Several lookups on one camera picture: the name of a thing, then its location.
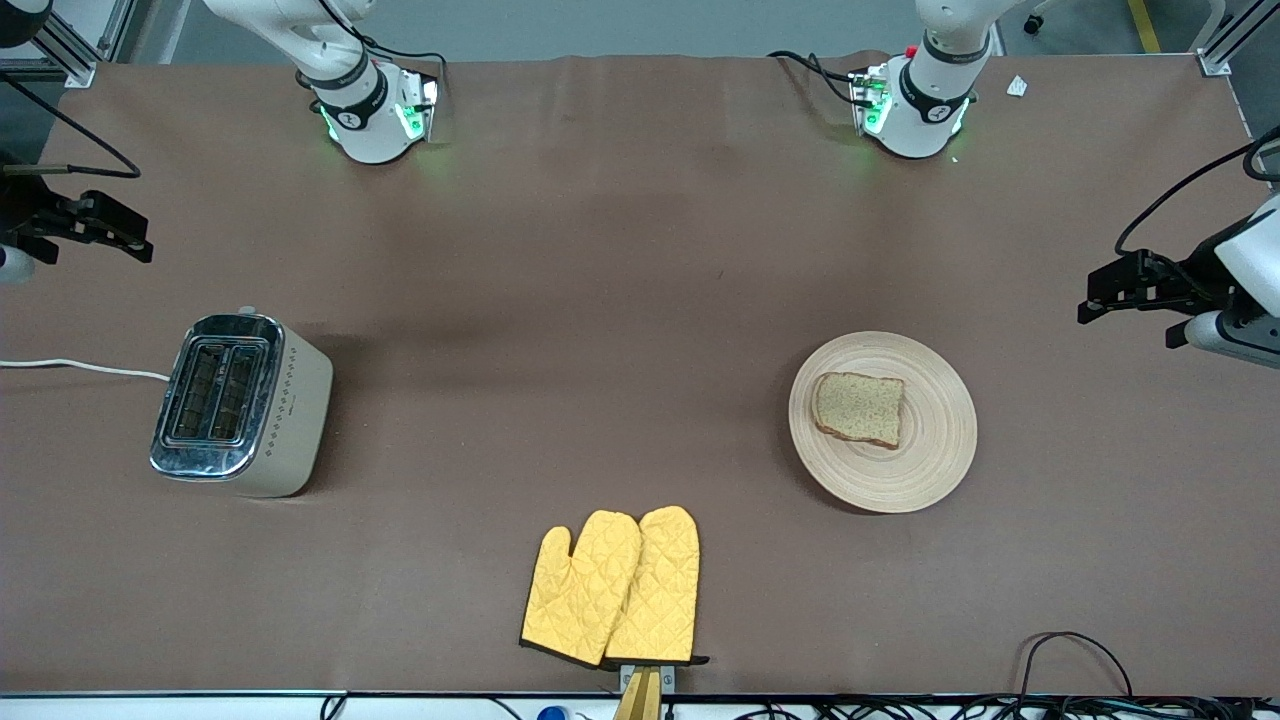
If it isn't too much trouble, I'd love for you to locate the round light wooden plate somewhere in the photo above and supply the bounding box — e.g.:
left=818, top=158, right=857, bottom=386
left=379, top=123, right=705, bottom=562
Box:
left=788, top=331, right=979, bottom=514

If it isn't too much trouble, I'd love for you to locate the slice of brown toast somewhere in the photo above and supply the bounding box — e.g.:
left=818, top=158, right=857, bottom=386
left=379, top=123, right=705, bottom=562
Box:
left=811, top=371, right=907, bottom=450

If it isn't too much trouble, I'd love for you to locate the beige chrome two-slot toaster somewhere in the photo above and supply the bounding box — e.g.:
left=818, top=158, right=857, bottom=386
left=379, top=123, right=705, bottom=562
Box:
left=150, top=308, right=334, bottom=498

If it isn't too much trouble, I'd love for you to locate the brown table cover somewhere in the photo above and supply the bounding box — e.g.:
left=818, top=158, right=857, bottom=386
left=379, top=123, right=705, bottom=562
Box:
left=0, top=50, right=1280, bottom=697

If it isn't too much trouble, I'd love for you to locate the yellow quilted oven mitt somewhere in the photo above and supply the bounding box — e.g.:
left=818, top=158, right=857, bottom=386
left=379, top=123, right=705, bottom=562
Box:
left=604, top=506, right=710, bottom=667
left=520, top=511, right=642, bottom=668

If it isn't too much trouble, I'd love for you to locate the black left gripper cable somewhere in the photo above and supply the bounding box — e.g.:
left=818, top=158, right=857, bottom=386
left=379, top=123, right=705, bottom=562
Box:
left=1114, top=137, right=1280, bottom=258

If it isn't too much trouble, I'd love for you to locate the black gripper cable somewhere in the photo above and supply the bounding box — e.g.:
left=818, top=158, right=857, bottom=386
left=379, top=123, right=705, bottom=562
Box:
left=0, top=76, right=142, bottom=181
left=1114, top=137, right=1280, bottom=258

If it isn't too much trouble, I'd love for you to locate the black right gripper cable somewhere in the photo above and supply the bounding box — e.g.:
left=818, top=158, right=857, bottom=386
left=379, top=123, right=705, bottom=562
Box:
left=0, top=76, right=142, bottom=181

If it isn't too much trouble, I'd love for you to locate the white toaster power cord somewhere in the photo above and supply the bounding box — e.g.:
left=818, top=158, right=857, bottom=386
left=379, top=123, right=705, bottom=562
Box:
left=0, top=358, right=171, bottom=383

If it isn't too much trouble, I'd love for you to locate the aluminium frame post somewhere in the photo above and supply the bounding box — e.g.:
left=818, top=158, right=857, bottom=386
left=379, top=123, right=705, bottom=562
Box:
left=1195, top=0, right=1280, bottom=77
left=0, top=0, right=136, bottom=89

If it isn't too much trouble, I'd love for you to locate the black looped table cable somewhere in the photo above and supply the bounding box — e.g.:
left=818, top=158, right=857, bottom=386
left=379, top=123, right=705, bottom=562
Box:
left=1015, top=631, right=1136, bottom=699

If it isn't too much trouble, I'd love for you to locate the black arm base cable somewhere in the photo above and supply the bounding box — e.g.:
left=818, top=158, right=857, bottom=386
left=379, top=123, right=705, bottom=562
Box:
left=767, top=49, right=863, bottom=107
left=315, top=0, right=448, bottom=101

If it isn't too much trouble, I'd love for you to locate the bundle of black cables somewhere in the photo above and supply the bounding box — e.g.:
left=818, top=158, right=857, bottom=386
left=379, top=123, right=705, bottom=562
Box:
left=740, top=694, right=1280, bottom=720

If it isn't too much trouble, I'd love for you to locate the small metal bracket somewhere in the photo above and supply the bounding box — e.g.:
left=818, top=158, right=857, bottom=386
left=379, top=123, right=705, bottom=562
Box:
left=619, top=663, right=677, bottom=695

